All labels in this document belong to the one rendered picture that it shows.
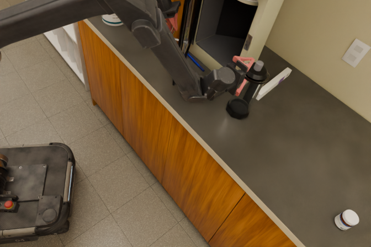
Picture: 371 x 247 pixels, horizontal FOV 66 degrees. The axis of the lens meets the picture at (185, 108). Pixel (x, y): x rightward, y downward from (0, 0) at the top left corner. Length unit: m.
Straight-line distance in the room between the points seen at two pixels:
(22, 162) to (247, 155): 1.34
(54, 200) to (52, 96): 1.05
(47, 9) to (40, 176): 1.38
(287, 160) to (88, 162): 1.41
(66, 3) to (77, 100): 1.96
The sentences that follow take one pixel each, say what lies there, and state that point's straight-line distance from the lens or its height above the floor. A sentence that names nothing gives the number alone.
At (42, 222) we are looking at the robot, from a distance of 1.72.
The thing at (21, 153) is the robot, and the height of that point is 0.24.
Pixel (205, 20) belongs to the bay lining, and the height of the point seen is 1.13.
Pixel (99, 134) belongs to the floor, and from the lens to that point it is 2.25.
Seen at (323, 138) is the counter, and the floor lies 0.94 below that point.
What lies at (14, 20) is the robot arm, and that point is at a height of 1.52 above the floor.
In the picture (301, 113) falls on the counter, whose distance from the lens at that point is 1.37.
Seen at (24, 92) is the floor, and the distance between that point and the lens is 2.64.
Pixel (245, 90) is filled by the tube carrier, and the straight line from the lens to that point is 1.10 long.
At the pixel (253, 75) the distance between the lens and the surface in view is 1.06.
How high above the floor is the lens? 1.86
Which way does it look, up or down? 50 degrees down
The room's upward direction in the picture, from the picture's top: 12 degrees clockwise
